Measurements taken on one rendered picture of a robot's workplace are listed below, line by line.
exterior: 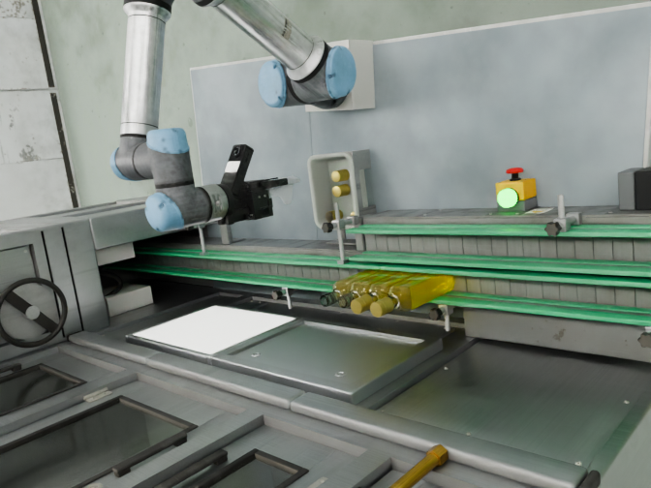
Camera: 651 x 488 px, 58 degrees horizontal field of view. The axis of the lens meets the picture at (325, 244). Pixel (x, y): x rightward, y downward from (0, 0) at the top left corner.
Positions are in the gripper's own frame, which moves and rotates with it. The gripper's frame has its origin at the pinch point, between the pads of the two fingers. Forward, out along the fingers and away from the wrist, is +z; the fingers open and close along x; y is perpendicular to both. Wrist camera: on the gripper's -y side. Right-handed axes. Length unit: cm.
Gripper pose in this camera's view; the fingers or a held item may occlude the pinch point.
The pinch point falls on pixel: (286, 178)
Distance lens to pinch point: 138.0
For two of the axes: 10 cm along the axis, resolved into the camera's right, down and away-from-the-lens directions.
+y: 1.3, 9.8, 1.7
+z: 6.7, -2.1, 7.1
